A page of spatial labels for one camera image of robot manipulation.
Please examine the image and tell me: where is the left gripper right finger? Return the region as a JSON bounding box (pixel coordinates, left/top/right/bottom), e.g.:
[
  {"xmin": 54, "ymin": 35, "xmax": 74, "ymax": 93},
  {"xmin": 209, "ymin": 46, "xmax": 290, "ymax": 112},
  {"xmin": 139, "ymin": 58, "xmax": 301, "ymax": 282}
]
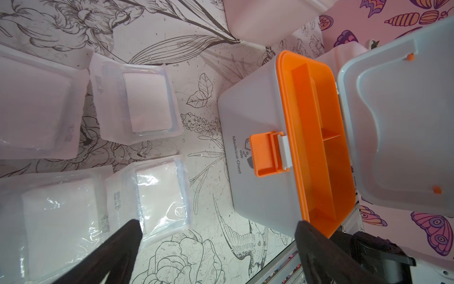
[{"xmin": 295, "ymin": 221, "xmax": 383, "ymax": 284}]

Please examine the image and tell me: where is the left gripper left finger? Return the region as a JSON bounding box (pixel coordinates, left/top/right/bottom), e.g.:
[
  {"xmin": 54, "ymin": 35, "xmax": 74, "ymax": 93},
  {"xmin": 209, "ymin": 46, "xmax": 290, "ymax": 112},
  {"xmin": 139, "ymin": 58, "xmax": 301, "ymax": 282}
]
[{"xmin": 54, "ymin": 220, "xmax": 143, "ymax": 284}]

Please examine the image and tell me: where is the blue orange first aid box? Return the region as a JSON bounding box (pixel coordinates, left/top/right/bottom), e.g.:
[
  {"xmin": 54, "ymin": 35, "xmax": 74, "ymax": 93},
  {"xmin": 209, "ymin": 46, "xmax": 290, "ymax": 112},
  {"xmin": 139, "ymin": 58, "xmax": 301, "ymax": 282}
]
[{"xmin": 218, "ymin": 17, "xmax": 454, "ymax": 237}]

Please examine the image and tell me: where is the white pink medicine chest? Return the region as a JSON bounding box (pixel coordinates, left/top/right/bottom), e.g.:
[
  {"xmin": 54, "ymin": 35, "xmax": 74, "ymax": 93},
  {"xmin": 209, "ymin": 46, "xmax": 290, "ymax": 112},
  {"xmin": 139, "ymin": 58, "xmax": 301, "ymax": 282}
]
[{"xmin": 316, "ymin": 41, "xmax": 369, "ymax": 79}]

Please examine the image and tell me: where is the beige pink first aid box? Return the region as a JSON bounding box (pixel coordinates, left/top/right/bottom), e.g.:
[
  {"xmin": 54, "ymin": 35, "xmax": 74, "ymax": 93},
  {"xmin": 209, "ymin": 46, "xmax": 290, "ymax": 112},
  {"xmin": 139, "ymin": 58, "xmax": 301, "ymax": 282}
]
[{"xmin": 223, "ymin": 0, "xmax": 337, "ymax": 46}]

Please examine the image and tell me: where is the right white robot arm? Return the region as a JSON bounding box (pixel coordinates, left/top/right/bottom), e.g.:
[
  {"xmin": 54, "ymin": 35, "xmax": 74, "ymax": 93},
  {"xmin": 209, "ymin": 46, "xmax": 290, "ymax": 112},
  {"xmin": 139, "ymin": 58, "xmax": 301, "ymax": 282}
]
[{"xmin": 331, "ymin": 231, "xmax": 454, "ymax": 284}]

